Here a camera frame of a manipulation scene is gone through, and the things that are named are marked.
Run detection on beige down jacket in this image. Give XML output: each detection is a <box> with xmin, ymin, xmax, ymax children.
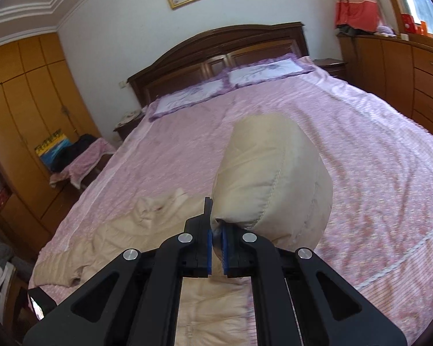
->
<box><xmin>33</xmin><ymin>113</ymin><xmax>333</xmax><ymax>345</ymax></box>

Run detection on black clothes on stool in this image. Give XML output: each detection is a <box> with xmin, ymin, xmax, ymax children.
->
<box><xmin>51</xmin><ymin>133</ymin><xmax>97</xmax><ymax>173</ymax></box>

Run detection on pink floral bedspread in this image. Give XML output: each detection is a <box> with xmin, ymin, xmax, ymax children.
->
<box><xmin>30</xmin><ymin>67</ymin><xmax>433</xmax><ymax>345</ymax></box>

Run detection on seated person in grey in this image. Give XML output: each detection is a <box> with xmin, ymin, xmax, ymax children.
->
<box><xmin>0</xmin><ymin>239</ymin><xmax>33</xmax><ymax>325</ymax></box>

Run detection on stool with pink cloth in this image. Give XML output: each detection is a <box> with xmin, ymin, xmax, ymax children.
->
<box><xmin>49</xmin><ymin>138</ymin><xmax>116</xmax><ymax>190</ymax></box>

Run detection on red box on shelf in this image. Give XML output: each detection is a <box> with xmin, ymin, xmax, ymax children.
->
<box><xmin>0</xmin><ymin>187</ymin><xmax>11</xmax><ymax>211</ymax></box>

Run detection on blue yellow picture board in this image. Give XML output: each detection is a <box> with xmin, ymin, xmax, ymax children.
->
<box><xmin>34</xmin><ymin>129</ymin><xmax>72</xmax><ymax>171</ymax></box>

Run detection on left dark nightstand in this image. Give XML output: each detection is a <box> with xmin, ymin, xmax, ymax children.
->
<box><xmin>114</xmin><ymin>109</ymin><xmax>145</xmax><ymax>141</ymax></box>

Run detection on dark nightstand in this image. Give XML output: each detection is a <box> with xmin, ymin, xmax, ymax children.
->
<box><xmin>313</xmin><ymin>58</ymin><xmax>347</xmax><ymax>80</ymax></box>
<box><xmin>114</xmin><ymin>109</ymin><xmax>145</xmax><ymax>141</ymax></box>

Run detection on left purple frilled pillow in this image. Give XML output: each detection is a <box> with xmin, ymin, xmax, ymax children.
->
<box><xmin>148</xmin><ymin>77</ymin><xmax>229</xmax><ymax>122</ymax></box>

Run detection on purple frilled pillow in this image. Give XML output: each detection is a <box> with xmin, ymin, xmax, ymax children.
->
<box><xmin>148</xmin><ymin>77</ymin><xmax>229</xmax><ymax>122</ymax></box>
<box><xmin>227</xmin><ymin>53</ymin><xmax>314</xmax><ymax>88</ymax></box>

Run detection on orange wooden wardrobe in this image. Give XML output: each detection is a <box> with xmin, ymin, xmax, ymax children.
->
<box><xmin>0</xmin><ymin>33</ymin><xmax>100</xmax><ymax>259</ymax></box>

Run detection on right purple frilled pillow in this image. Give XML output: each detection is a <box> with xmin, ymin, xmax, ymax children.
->
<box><xmin>227</xmin><ymin>53</ymin><xmax>314</xmax><ymax>88</ymax></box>

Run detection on right dark nightstand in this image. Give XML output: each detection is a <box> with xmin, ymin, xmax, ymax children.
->
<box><xmin>313</xmin><ymin>58</ymin><xmax>347</xmax><ymax>80</ymax></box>

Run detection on wooden drawer cabinet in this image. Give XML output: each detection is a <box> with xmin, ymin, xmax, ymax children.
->
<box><xmin>338</xmin><ymin>34</ymin><xmax>433</xmax><ymax>135</ymax></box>

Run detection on dark wooden headboard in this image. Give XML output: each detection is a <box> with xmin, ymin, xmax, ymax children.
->
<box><xmin>127</xmin><ymin>22</ymin><xmax>309</xmax><ymax>106</ymax></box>

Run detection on red items on windowsill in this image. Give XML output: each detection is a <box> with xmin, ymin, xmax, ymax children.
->
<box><xmin>401</xmin><ymin>13</ymin><xmax>428</xmax><ymax>36</ymax></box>

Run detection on pink and white curtain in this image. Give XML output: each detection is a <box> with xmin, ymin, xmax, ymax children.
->
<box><xmin>335</xmin><ymin>0</ymin><xmax>380</xmax><ymax>32</ymax></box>

